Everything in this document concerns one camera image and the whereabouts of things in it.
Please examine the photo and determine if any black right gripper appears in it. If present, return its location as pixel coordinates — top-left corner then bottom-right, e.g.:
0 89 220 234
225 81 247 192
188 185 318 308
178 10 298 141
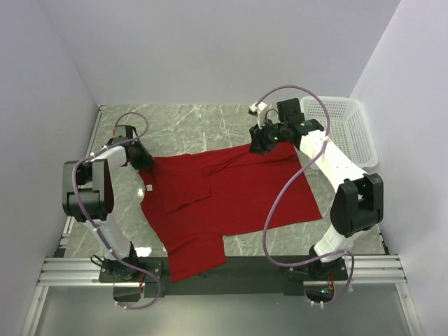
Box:
248 116 288 156

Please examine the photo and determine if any red t shirt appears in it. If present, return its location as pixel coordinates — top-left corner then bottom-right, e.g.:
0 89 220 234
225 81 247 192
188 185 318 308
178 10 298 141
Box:
139 143 302 282

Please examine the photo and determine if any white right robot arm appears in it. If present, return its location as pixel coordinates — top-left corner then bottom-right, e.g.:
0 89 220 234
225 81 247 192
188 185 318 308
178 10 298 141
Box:
248 95 384 279

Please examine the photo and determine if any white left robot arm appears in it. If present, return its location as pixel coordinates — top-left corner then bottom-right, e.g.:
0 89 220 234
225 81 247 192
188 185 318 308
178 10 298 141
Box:
62 125 154 282

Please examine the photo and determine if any white plastic basket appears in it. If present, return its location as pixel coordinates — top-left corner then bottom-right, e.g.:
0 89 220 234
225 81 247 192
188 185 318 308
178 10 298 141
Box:
300 96 379 168

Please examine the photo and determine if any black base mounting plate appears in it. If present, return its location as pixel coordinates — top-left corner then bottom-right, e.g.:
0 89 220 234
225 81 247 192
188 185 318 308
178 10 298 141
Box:
97 255 347 299

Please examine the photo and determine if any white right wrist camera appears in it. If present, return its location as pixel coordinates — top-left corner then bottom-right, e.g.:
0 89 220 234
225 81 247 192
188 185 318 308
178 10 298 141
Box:
248 102 267 129

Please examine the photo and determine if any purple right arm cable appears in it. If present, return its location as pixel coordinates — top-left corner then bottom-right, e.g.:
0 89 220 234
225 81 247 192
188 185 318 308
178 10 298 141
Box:
257 85 354 309

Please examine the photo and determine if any aluminium frame rail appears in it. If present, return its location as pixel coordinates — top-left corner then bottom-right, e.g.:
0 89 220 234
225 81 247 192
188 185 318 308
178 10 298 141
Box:
36 257 106 288

